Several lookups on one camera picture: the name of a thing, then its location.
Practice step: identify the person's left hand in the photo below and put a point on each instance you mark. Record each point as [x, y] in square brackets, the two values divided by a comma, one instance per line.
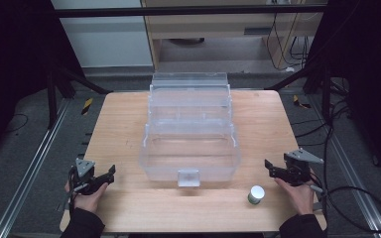
[87, 200]

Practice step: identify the person's right hand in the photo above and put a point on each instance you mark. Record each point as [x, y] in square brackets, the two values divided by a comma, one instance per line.
[297, 196]

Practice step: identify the black horizontal frame bar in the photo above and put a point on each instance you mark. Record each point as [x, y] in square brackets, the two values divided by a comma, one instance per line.
[178, 12]

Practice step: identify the small white-lidded green jar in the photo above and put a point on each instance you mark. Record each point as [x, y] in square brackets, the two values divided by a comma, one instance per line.
[256, 193]

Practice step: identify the light wooden desk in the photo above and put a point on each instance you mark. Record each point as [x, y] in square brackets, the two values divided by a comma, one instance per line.
[211, 28]

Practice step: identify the aluminium floor rail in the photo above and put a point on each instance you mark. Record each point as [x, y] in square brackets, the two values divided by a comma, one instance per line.
[29, 168]
[354, 172]

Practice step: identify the clear plastic tiered storage box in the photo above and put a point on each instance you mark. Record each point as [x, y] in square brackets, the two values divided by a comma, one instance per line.
[189, 158]

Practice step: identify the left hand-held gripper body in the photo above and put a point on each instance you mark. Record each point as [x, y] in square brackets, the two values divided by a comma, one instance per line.
[84, 180]

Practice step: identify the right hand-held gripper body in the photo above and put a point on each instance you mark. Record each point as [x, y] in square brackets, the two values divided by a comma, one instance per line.
[298, 167]

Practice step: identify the yellow black tape marker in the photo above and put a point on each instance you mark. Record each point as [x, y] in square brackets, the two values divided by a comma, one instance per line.
[299, 102]
[87, 105]

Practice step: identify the black curtain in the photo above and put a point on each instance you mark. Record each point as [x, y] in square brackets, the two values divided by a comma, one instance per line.
[13, 66]
[367, 76]

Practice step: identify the white cabinet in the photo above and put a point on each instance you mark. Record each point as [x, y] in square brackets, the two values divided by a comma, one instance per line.
[109, 39]

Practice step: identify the black metal stand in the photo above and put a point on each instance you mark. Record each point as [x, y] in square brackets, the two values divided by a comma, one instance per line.
[51, 99]
[325, 95]

